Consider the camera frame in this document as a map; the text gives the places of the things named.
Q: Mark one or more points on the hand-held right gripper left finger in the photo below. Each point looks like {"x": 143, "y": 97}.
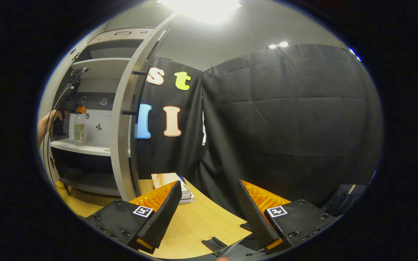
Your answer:
{"x": 165, "y": 214}

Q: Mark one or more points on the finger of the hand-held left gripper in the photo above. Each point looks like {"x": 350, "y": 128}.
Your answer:
{"x": 81, "y": 109}

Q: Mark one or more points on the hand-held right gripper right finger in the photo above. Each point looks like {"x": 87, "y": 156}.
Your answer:
{"x": 256, "y": 221}

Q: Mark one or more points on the clear plastic bottle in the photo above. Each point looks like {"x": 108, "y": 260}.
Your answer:
{"x": 80, "y": 134}

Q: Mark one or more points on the grey cabinet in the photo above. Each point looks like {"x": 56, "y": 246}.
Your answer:
{"x": 100, "y": 67}

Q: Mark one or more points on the blue grey book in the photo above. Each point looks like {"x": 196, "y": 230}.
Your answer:
{"x": 189, "y": 197}

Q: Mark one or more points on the white orange cover book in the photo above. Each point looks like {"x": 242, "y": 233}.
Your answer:
{"x": 167, "y": 179}

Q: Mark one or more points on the black backdrop cloth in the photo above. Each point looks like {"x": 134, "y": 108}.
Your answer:
{"x": 285, "y": 127}
{"x": 187, "y": 145}

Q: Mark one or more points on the large ceiling light panel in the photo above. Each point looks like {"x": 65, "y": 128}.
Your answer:
{"x": 201, "y": 9}

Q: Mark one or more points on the small ceiling light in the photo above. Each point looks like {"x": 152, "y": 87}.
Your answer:
{"x": 278, "y": 45}

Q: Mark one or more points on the black plastic bracket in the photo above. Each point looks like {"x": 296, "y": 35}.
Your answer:
{"x": 214, "y": 243}
{"x": 246, "y": 227}

